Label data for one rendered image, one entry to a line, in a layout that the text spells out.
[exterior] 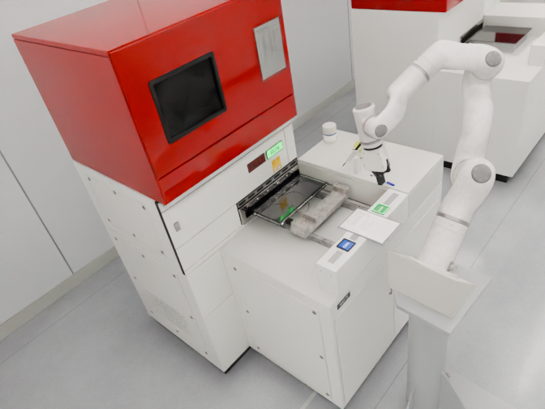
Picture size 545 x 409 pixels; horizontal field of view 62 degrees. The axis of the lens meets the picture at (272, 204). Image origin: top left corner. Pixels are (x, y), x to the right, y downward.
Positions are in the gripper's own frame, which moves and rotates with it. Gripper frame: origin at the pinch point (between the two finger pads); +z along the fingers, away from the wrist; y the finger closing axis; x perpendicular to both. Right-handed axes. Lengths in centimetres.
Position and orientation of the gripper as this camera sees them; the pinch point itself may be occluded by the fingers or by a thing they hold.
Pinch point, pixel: (380, 179)
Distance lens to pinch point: 187.3
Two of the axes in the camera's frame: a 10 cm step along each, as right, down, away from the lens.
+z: 3.1, 8.4, 4.5
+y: 6.9, 1.3, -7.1
